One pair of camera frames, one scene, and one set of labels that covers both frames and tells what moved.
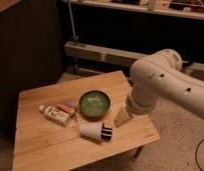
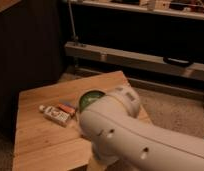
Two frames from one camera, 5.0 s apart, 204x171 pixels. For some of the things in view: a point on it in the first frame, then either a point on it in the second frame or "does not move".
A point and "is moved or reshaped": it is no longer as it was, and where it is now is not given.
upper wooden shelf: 197,9 does not move
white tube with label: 55,114 does not move
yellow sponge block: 121,118 is moved or reshaped
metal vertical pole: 75,36 does not move
